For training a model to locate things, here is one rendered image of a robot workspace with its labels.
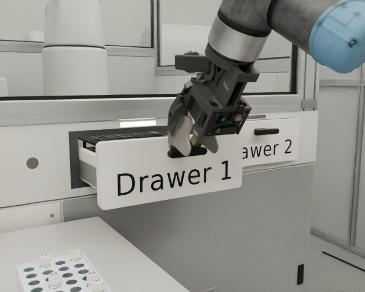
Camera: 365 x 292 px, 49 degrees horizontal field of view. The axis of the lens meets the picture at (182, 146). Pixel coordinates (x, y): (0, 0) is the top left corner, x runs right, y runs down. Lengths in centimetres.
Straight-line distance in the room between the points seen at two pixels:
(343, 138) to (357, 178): 26
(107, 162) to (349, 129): 212
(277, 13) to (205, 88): 16
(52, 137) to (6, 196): 13
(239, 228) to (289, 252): 21
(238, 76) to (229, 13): 8
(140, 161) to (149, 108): 21
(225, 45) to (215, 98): 8
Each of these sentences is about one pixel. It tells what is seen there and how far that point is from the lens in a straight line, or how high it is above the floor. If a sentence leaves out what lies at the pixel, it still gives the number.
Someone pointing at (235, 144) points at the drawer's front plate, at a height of 90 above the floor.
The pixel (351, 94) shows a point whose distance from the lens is 262.
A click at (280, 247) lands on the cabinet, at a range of 118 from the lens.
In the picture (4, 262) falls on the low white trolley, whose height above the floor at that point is 76.
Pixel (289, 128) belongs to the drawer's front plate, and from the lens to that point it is 109.
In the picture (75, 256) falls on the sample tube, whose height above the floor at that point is 80.
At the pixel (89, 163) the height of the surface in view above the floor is 87.
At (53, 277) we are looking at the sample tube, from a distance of 49.
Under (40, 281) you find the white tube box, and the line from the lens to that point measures 52.
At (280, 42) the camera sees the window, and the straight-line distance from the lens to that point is 110.
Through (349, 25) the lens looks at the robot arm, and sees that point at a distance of 46.
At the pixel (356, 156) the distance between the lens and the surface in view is 259.
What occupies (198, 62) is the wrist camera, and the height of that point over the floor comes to 105.
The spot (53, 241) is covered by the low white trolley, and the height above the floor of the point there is 76.
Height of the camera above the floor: 102
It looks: 9 degrees down
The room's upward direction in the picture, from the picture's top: straight up
